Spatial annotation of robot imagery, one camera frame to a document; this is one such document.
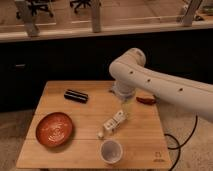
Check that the left black office chair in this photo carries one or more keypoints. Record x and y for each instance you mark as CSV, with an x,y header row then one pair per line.
x,y
39,5

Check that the small white die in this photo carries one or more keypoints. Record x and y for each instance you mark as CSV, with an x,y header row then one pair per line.
x,y
100,135

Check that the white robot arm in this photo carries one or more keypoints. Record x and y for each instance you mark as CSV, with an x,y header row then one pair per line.
x,y
130,73

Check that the black rectangular case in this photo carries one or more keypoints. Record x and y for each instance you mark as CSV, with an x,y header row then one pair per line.
x,y
76,96

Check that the right black office chair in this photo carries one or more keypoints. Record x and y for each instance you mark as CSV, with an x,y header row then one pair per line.
x,y
75,4

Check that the left metal post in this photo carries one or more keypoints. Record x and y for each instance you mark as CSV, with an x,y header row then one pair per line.
x,y
31,28

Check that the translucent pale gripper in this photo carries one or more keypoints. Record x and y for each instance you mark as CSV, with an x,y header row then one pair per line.
x,y
126,107

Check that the right metal post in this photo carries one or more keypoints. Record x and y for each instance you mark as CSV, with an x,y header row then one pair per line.
x,y
190,12

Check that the black office chair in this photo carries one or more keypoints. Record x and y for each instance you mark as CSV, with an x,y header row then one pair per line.
x,y
75,4
39,5

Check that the black cabinet front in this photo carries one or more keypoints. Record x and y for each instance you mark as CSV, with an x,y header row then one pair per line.
x,y
26,66

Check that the metal post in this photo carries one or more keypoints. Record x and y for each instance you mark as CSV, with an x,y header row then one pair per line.
x,y
31,28
190,12
95,16

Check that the middle metal post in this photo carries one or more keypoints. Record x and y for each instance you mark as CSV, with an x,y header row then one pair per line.
x,y
95,16

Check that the orange ceramic bowl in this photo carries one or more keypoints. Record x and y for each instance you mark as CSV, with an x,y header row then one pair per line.
x,y
54,129

